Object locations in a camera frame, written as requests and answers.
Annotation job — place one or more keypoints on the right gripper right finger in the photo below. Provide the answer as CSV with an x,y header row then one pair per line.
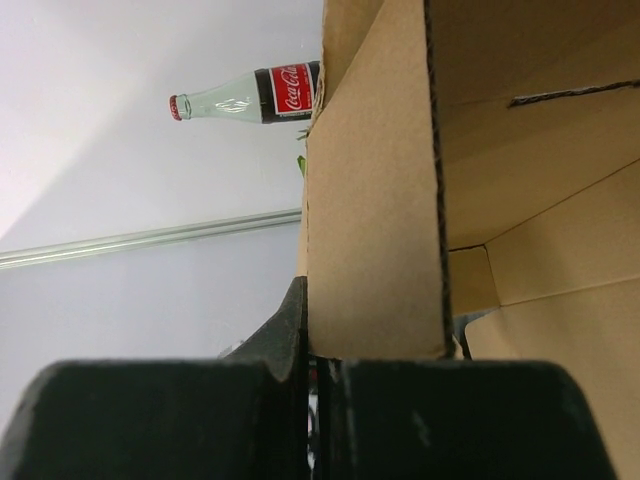
x,y
456,419

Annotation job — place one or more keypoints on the large cardboard box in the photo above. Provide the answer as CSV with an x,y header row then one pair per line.
x,y
481,156

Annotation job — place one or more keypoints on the large green leaf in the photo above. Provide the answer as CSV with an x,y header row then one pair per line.
x,y
301,160

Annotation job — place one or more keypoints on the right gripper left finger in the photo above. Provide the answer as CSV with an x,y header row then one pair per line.
x,y
240,416

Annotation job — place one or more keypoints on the aluminium frame rail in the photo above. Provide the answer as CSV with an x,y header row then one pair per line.
x,y
147,239

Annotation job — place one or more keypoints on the cola glass bottle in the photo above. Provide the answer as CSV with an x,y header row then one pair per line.
x,y
264,96

